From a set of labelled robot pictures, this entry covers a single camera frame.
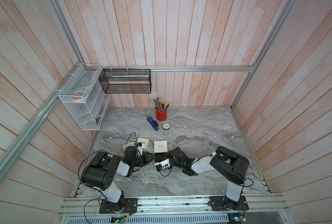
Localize small cream jewelry box front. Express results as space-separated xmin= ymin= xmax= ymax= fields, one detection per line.
xmin=123 ymin=142 xmax=135 ymax=151

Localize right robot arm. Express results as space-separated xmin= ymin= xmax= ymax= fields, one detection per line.
xmin=165 ymin=146 xmax=250 ymax=203

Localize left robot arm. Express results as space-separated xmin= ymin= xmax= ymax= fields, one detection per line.
xmin=79 ymin=146 xmax=156 ymax=213

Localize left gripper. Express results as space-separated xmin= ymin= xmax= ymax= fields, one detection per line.
xmin=132 ymin=152 xmax=157 ymax=167

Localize large cream jewelry box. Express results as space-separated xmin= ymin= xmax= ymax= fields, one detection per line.
xmin=154 ymin=140 xmax=168 ymax=153

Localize white wire wall shelf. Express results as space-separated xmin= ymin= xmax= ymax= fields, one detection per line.
xmin=58 ymin=63 xmax=110 ymax=131

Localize tape roll on shelf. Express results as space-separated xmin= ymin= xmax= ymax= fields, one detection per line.
xmin=70 ymin=89 xmax=88 ymax=102

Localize green sticker roll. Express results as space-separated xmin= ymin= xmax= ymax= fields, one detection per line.
xmin=163 ymin=123 xmax=171 ymax=131

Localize black mesh wall basket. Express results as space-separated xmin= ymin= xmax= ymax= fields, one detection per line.
xmin=99 ymin=69 xmax=152 ymax=94

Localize blue stapler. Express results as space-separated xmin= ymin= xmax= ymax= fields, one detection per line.
xmin=147 ymin=115 xmax=159 ymax=131

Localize aluminium front rail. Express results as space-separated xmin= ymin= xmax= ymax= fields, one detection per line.
xmin=58 ymin=193 xmax=290 ymax=217

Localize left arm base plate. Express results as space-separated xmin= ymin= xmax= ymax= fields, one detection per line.
xmin=99 ymin=198 xmax=138 ymax=215

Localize red pen holder cup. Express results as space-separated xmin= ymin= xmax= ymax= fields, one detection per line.
xmin=155 ymin=104 xmax=167 ymax=121

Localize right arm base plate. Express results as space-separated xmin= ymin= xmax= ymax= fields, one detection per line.
xmin=207 ymin=195 xmax=249 ymax=211

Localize pens in cup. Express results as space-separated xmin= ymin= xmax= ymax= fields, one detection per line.
xmin=153 ymin=98 xmax=169 ymax=112

